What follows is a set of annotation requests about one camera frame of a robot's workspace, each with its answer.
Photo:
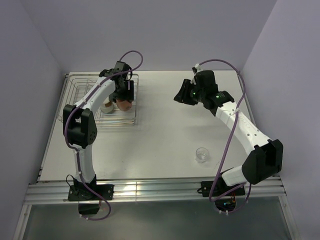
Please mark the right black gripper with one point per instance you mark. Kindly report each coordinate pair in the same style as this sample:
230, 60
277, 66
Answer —
182, 95

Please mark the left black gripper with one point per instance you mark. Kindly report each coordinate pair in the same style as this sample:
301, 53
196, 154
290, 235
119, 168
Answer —
128, 95

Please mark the pink patterned ceramic mug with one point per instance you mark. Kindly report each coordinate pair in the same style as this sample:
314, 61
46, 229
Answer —
124, 105

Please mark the brown metal-lined cup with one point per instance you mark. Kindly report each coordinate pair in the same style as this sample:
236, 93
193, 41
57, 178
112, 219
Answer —
107, 107

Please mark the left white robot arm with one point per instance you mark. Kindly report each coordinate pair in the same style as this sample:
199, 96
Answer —
114, 89

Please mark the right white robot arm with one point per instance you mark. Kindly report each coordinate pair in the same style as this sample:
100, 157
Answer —
264, 155

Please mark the small clear plastic glass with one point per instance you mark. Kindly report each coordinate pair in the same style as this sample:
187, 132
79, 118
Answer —
202, 155

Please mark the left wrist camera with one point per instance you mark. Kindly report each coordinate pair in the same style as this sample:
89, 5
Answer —
121, 66

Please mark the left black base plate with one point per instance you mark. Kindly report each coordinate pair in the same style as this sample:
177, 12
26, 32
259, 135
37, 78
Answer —
105, 192

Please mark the aluminium rail frame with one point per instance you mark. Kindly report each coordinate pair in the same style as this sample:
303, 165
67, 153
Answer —
152, 160

